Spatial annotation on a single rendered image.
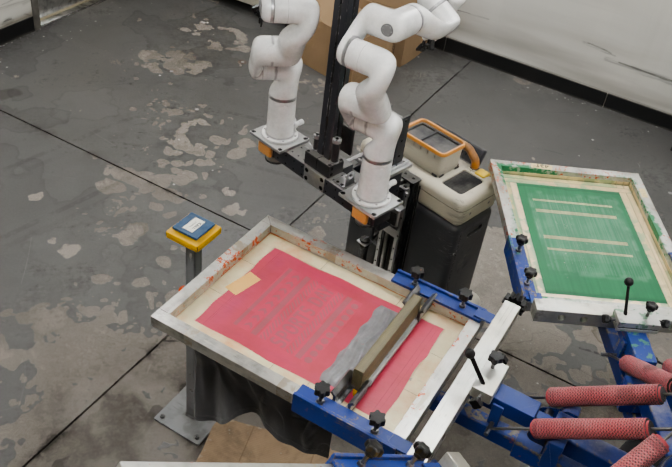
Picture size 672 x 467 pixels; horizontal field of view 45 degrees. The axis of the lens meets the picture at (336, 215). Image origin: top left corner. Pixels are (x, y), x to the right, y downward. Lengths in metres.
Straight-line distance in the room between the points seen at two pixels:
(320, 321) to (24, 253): 2.06
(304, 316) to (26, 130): 2.92
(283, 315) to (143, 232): 1.88
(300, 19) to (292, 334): 0.91
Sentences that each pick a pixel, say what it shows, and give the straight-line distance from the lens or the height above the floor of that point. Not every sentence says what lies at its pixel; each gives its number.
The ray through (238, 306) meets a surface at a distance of 2.45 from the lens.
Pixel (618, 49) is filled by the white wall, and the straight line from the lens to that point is 5.83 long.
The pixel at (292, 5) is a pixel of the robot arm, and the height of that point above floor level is 1.69.
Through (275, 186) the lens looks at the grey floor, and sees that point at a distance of 4.53.
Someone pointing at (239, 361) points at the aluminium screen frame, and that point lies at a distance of 2.25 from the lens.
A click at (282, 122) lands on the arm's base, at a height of 1.22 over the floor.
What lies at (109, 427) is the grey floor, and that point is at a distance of 3.39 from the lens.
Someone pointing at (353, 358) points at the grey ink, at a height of 0.96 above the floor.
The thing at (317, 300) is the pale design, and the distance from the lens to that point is 2.49.
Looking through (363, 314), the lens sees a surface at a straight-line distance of 2.47.
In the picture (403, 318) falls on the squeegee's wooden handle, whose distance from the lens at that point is 2.33.
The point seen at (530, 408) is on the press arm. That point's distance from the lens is 2.24.
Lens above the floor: 2.68
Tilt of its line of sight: 38 degrees down
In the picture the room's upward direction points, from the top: 8 degrees clockwise
